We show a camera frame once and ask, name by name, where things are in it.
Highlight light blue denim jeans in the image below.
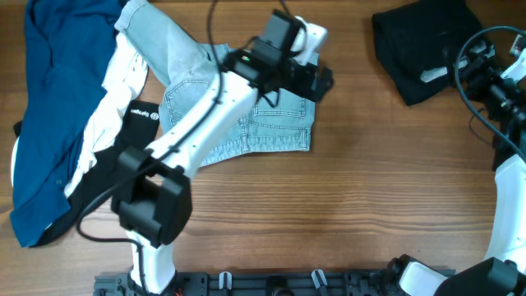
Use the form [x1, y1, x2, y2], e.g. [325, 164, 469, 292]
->
[113, 0, 320, 168]

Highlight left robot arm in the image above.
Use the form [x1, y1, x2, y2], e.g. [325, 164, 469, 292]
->
[111, 37, 331, 295]

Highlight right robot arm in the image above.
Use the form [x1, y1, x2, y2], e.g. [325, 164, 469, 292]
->
[381, 56, 525, 295]

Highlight folded black garment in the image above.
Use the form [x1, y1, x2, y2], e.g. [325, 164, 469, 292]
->
[371, 0, 482, 106]

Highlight white garment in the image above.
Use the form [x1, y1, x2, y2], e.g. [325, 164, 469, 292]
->
[11, 28, 147, 208]

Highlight black garment with logo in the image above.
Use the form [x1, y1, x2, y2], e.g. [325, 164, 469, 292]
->
[11, 100, 159, 247]

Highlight blue shirt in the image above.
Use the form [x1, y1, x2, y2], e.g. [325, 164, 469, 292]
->
[10, 0, 123, 247]

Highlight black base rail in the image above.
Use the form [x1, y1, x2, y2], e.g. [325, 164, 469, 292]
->
[93, 269, 456, 296]

